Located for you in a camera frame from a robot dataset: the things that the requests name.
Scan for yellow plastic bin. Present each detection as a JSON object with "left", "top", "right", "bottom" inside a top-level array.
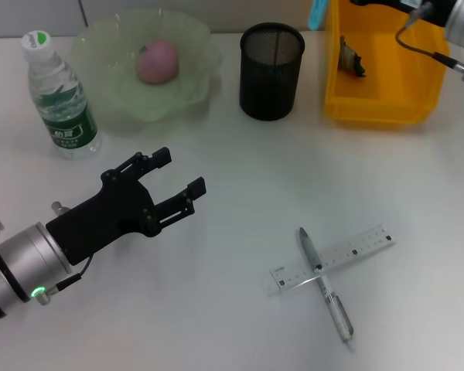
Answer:
[{"left": 323, "top": 0, "right": 449, "bottom": 125}]

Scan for translucent green fruit plate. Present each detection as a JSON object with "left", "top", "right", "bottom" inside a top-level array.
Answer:
[{"left": 71, "top": 8, "right": 223, "bottom": 124}]

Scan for silver white pen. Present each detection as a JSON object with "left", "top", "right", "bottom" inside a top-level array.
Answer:
[{"left": 298, "top": 226, "right": 355, "bottom": 352}]

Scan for black mesh pen holder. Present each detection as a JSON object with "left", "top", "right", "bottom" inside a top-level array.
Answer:
[{"left": 239, "top": 22, "right": 306, "bottom": 122}]

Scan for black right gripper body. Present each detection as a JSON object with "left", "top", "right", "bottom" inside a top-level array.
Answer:
[{"left": 350, "top": 0, "right": 459, "bottom": 28}]

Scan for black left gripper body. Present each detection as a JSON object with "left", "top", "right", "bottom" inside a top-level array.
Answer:
[{"left": 45, "top": 168, "right": 159, "bottom": 267}]

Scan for clear bottle with green label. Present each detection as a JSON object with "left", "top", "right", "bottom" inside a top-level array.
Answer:
[{"left": 21, "top": 29, "right": 102, "bottom": 162}]

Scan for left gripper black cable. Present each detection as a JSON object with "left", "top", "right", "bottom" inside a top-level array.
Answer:
[{"left": 53, "top": 254, "right": 94, "bottom": 294}]

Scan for clear plastic ruler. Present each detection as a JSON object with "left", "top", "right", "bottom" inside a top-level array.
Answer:
[{"left": 269, "top": 223, "right": 396, "bottom": 297}]

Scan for blue and teal scissors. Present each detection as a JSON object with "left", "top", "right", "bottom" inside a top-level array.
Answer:
[{"left": 308, "top": 0, "right": 328, "bottom": 32}]

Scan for pink peach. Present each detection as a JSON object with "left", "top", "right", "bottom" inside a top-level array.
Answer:
[{"left": 135, "top": 37, "right": 180, "bottom": 85}]

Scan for green plastic wrapper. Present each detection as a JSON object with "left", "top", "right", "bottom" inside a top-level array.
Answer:
[{"left": 338, "top": 35, "right": 368, "bottom": 79}]

